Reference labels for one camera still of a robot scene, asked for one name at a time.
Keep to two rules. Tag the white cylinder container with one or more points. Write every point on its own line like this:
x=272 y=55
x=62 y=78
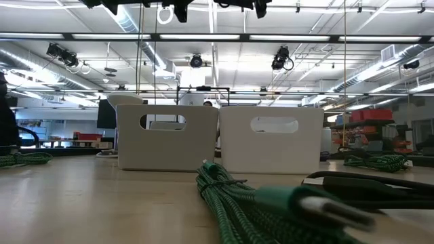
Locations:
x=326 y=140

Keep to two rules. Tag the black LED light bar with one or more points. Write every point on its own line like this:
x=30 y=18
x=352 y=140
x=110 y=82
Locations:
x=244 y=37

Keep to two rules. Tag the red storage bins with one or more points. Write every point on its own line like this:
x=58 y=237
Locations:
x=376 y=114

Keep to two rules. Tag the dark storage shelf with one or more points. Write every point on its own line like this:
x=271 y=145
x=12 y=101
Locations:
x=359 y=123

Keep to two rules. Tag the black monitor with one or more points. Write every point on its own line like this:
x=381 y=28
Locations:
x=105 y=115

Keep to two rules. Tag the black ceiling camera cluster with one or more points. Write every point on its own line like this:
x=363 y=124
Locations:
x=69 y=58

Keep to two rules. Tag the silver ventilation duct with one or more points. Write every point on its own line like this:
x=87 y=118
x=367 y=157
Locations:
x=373 y=67
x=149 y=51
x=34 y=66

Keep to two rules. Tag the black overhead camera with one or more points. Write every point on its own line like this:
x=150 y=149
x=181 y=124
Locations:
x=196 y=61

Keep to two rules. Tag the white plastic bin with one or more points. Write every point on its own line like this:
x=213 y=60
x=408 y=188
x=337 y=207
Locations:
x=169 y=152
x=271 y=156

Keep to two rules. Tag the red box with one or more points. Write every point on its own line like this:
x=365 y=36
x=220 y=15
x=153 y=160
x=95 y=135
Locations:
x=87 y=136

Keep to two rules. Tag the person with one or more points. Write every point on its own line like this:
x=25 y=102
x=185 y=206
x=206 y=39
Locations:
x=207 y=103

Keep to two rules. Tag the black aluminium table frame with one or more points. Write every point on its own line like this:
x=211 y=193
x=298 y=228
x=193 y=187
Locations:
x=78 y=151

